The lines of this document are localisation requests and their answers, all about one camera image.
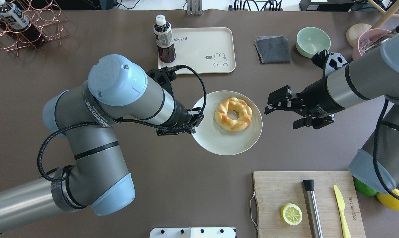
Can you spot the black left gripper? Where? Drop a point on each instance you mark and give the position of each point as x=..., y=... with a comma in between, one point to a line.
x=180, y=114

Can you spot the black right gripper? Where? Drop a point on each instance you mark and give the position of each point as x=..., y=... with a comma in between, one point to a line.
x=317, y=98

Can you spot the light grey round plate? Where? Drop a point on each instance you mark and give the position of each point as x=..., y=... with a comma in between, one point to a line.
x=215, y=139

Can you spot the glazed twisted ring donut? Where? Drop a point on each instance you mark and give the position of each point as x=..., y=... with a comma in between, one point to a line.
x=233, y=114

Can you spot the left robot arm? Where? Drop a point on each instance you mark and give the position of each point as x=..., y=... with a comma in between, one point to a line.
x=117, y=91

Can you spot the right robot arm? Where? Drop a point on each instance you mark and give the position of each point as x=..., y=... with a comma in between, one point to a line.
x=344, y=85

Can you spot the cream rabbit serving tray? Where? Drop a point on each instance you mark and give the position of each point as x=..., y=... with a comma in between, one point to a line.
x=204, y=49

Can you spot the dark tea bottle on tray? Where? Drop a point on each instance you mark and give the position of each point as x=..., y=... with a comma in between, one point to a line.
x=162, y=30

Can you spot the dark grey folded cloth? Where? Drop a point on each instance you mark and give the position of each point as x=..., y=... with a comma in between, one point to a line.
x=272, y=49

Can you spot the mint green bowl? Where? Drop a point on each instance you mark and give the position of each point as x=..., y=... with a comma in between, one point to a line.
x=311, y=40

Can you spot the steel muddler black tip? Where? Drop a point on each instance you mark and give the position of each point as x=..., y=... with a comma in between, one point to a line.
x=312, y=209

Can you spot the wooden cutting board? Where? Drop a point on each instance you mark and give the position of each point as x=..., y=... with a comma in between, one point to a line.
x=275, y=189

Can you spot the green lime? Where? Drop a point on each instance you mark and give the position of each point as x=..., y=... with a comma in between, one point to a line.
x=364, y=189

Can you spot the pink ice bowl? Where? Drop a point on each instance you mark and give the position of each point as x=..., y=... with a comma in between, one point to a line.
x=366, y=39

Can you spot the halved lemon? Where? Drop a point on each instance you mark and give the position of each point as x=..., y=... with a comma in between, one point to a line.
x=291, y=214

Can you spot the steel ice scoop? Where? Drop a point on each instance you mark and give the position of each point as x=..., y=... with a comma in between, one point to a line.
x=376, y=43

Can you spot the whole lemon front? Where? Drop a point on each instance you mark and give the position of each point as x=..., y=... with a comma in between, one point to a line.
x=388, y=201

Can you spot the yellow plastic knife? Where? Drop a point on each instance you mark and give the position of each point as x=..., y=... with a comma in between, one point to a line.
x=341, y=207

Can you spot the tea bottle in rack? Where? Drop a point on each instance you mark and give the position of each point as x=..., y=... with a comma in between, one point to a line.
x=20, y=22

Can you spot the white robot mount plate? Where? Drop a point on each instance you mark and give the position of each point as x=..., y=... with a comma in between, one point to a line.
x=194, y=232

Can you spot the copper wire bottle rack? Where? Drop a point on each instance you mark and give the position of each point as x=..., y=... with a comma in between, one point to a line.
x=46, y=15

